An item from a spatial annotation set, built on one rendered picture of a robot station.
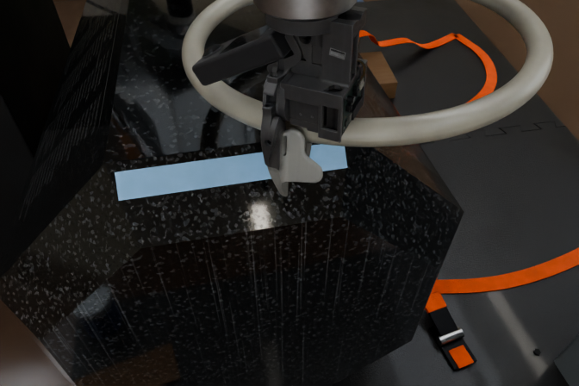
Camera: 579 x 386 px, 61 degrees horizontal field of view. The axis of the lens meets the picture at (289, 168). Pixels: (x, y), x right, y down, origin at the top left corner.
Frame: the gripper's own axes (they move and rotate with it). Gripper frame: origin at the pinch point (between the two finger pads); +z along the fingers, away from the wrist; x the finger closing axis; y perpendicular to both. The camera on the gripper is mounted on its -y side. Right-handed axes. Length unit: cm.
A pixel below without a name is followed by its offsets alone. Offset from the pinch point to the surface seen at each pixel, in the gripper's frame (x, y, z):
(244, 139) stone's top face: 7.2, -10.3, 4.0
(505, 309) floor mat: 56, 39, 86
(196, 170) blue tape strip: 0.8, -14.4, 5.9
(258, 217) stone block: 1.1, -5.5, 11.7
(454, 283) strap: 58, 24, 84
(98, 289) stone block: -13.3, -24.4, 20.7
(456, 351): 37, 29, 85
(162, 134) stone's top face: 3.2, -21.1, 3.6
